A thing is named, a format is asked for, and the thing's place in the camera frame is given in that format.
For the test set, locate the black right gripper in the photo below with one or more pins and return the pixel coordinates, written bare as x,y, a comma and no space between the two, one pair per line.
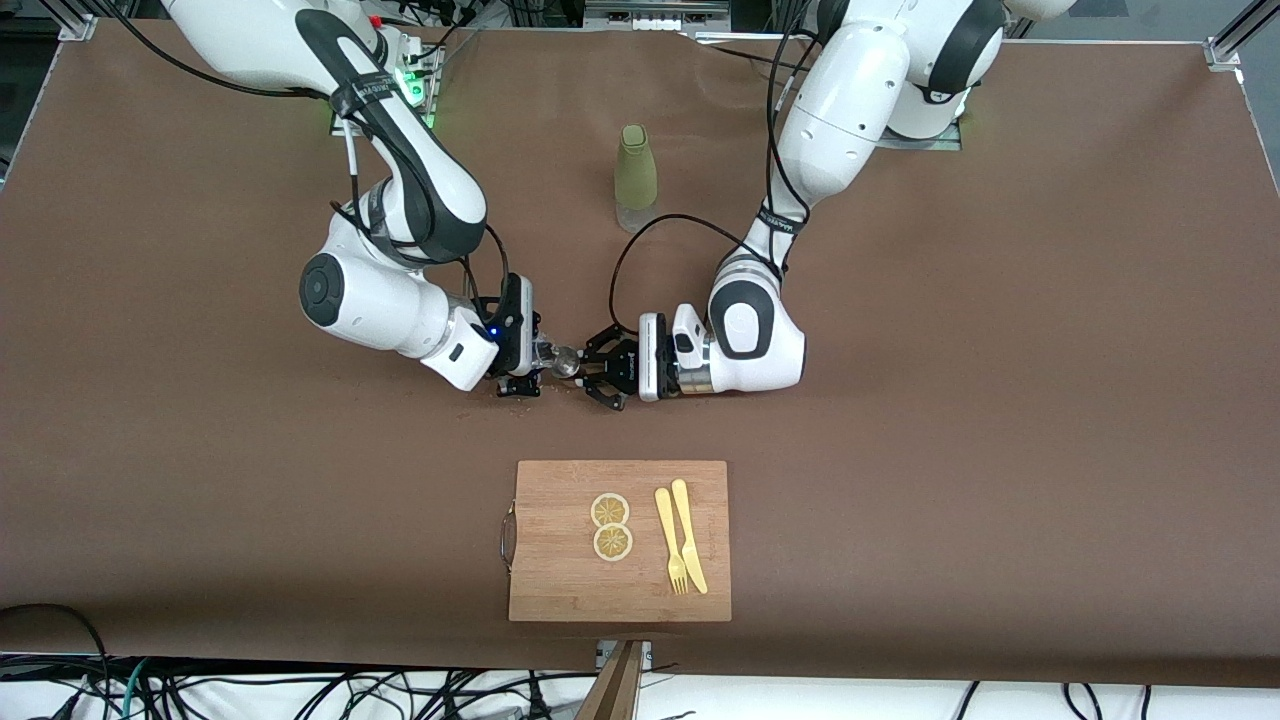
519,383

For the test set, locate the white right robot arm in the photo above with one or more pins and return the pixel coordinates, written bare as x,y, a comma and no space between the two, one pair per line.
400,150

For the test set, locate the aluminium corner bracket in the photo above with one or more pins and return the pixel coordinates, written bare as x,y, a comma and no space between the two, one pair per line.
1225,52
76,28

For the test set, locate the wooden camera stand post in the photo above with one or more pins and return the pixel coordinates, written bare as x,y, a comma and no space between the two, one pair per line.
615,690

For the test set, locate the green sleeved glass bottle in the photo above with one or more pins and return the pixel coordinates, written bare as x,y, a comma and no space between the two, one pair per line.
636,170

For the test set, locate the brown table cover sheet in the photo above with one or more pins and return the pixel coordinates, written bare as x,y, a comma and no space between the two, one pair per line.
1000,500

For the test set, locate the yellow plastic knife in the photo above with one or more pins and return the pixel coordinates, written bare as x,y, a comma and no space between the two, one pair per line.
690,550

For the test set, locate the grey power strip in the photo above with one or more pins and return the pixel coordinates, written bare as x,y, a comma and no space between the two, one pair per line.
650,15

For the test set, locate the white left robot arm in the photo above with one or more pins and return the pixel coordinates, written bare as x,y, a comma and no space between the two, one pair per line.
850,100

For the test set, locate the lemon slice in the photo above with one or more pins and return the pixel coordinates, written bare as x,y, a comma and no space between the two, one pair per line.
613,543
610,510

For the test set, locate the yellow plastic fork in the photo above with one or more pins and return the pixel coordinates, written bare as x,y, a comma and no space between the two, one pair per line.
666,520

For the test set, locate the small metal clamp bracket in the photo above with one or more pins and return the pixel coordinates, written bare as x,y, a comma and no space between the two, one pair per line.
646,650

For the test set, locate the steel double cone jigger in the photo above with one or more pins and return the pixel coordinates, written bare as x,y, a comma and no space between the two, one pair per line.
568,362

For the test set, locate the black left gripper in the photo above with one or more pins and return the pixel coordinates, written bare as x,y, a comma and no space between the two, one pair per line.
617,367

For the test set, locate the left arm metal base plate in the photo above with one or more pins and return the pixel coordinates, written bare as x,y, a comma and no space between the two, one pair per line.
940,140

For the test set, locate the wooden cutting board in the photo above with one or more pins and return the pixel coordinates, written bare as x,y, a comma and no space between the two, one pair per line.
560,580

